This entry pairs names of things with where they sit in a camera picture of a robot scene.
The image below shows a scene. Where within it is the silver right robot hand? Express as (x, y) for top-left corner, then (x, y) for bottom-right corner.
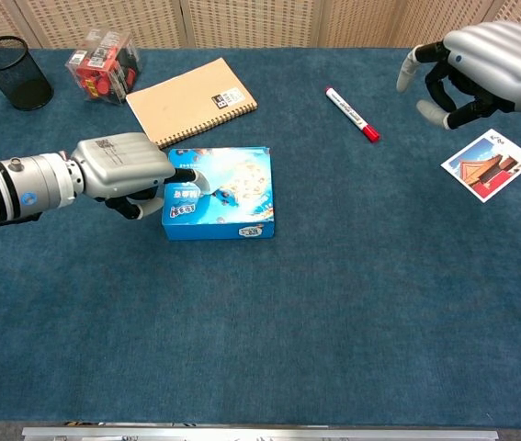
(395, 21), (521, 132)

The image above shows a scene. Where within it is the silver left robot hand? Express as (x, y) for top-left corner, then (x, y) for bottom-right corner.
(70, 132), (213, 221)

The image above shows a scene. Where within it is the clear box of red clips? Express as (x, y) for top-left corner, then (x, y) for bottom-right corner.
(64, 28), (143, 107)

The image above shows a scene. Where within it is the blue cookie box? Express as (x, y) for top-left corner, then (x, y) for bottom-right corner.
(161, 145), (277, 243)

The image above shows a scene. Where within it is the kraft spiral notebook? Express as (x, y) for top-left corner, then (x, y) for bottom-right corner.
(124, 56), (259, 150)

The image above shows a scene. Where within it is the palace picture postcard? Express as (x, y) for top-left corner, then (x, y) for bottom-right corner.
(440, 128), (521, 204)

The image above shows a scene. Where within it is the black mesh pen holder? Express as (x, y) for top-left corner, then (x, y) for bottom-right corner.
(0, 35), (55, 111)

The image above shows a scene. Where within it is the red whiteboard marker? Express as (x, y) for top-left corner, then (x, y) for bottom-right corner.
(324, 85), (381, 143)

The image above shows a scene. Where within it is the beige woven folding screen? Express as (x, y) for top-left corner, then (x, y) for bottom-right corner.
(0, 0), (521, 50)

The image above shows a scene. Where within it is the blue felt table cover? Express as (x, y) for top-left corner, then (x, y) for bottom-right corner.
(0, 44), (521, 429)

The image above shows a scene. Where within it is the aluminium table edge rail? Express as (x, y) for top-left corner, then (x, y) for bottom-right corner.
(21, 425), (501, 441)

